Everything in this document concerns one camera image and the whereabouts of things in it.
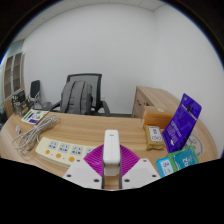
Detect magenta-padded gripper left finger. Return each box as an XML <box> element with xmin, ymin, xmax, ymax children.
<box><xmin>62</xmin><ymin>144</ymin><xmax>105</xmax><ymax>190</ymax></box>

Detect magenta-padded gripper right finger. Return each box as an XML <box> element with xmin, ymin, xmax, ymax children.
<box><xmin>118</xmin><ymin>144</ymin><xmax>161</xmax><ymax>190</ymax></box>

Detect white charger block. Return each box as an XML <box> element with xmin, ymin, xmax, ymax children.
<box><xmin>102</xmin><ymin>129</ymin><xmax>121</xmax><ymax>178</ymax></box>

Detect cream power strip orange buttons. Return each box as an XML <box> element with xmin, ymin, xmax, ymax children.
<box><xmin>35</xmin><ymin>136</ymin><xmax>98</xmax><ymax>167</ymax></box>

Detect green cloth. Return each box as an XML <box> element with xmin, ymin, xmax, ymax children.
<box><xmin>166</xmin><ymin>145</ymin><xmax>201</xmax><ymax>173</ymax></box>

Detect teal flat packet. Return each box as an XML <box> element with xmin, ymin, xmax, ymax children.
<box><xmin>169</xmin><ymin>147</ymin><xmax>200</xmax><ymax>171</ymax></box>

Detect brown cardboard box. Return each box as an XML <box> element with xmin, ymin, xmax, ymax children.
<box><xmin>142</xmin><ymin>105</ymin><xmax>175</xmax><ymax>130</ymax></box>

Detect purple standing pouch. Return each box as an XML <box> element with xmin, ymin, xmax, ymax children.
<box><xmin>162</xmin><ymin>93</ymin><xmax>203</xmax><ymax>154</ymax></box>

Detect white green purple printed sheet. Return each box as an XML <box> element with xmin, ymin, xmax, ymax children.
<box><xmin>21</xmin><ymin>108</ymin><xmax>49</xmax><ymax>126</ymax></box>

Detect grey backpack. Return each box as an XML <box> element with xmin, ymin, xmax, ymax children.
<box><xmin>59</xmin><ymin>80</ymin><xmax>94</xmax><ymax>115</ymax></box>

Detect wooden side cabinet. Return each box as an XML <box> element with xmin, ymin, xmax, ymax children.
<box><xmin>131</xmin><ymin>85</ymin><xmax>183</xmax><ymax>119</ymax></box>

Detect black mesh office chair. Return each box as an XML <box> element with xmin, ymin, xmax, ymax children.
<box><xmin>49</xmin><ymin>73</ymin><xmax>112</xmax><ymax>117</ymax></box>

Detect stack of cardboard boxes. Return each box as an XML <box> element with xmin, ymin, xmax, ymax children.
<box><xmin>10</xmin><ymin>89</ymin><xmax>30</xmax><ymax>117</ymax></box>

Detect black visitor chair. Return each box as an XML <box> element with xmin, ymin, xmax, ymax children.
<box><xmin>28</xmin><ymin>79</ymin><xmax>43</xmax><ymax>109</ymax></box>

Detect wooden cabinet with glass doors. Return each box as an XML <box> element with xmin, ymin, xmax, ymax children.
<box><xmin>2</xmin><ymin>51</ymin><xmax>25</xmax><ymax>101</ymax></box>

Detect clear plastic bag with ring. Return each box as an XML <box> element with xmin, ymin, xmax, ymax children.
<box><xmin>186</xmin><ymin>131</ymin><xmax>205</xmax><ymax>156</ymax></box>

